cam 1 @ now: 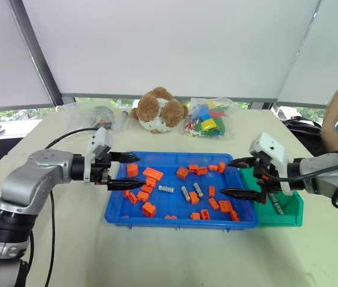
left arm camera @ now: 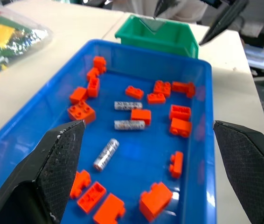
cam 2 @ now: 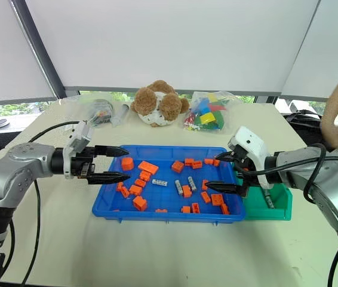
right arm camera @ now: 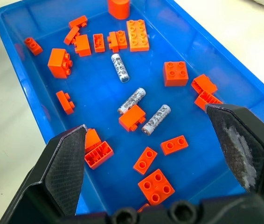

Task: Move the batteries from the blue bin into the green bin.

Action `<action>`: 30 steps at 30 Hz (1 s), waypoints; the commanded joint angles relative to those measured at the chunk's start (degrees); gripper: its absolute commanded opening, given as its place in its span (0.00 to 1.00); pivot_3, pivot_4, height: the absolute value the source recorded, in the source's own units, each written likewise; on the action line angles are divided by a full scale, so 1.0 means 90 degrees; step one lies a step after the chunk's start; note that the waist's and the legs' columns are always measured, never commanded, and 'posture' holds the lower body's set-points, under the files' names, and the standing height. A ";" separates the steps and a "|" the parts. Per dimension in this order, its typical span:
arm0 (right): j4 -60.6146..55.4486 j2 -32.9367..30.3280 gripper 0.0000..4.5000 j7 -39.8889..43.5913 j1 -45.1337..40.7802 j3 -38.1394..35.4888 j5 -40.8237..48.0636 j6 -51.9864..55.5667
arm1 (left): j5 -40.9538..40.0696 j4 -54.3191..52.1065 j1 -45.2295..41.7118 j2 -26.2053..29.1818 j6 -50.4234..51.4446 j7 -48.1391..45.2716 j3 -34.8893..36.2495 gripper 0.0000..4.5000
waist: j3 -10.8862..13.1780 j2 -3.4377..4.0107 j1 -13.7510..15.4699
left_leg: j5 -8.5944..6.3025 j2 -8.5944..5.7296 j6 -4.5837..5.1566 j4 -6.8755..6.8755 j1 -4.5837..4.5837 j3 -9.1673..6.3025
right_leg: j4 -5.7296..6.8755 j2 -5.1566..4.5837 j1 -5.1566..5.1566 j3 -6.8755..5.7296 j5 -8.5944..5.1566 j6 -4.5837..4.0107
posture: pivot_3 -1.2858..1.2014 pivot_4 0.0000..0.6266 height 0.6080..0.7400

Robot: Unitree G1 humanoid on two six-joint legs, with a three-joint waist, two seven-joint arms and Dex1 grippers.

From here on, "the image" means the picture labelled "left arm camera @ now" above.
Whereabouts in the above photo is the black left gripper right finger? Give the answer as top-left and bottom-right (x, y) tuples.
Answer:
(212, 120), (264, 224)

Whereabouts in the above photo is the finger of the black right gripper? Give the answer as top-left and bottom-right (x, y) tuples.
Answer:
(198, 0), (250, 45)
(153, 0), (177, 18)

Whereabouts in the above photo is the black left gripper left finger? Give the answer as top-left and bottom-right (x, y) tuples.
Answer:
(0, 119), (87, 224)

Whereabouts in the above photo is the green plastic bin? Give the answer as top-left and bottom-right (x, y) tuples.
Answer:
(114, 14), (200, 59)

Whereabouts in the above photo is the plastic bag of bricks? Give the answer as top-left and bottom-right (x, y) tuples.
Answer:
(0, 7), (54, 80)

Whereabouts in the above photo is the person in white clothing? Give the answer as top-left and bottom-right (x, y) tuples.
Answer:
(111, 0), (216, 24)

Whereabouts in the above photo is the orange building block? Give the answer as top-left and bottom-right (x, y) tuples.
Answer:
(125, 85), (145, 100)
(69, 169), (92, 200)
(146, 92), (166, 105)
(153, 80), (172, 98)
(169, 104), (192, 121)
(86, 67), (100, 81)
(169, 150), (184, 179)
(76, 181), (107, 214)
(69, 86), (89, 105)
(171, 81), (196, 99)
(93, 56), (107, 74)
(169, 117), (193, 139)
(131, 108), (152, 126)
(92, 192), (126, 224)
(67, 100), (97, 125)
(139, 182), (174, 223)
(87, 77), (101, 98)

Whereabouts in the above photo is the silver printed AA battery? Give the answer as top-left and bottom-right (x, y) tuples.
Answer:
(93, 138), (120, 172)
(114, 119), (146, 132)
(114, 101), (143, 111)

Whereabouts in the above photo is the black and white shoe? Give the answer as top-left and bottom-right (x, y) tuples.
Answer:
(250, 68), (264, 82)

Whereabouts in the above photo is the blue plastic tray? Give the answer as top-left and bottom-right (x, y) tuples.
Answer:
(0, 38), (218, 224)

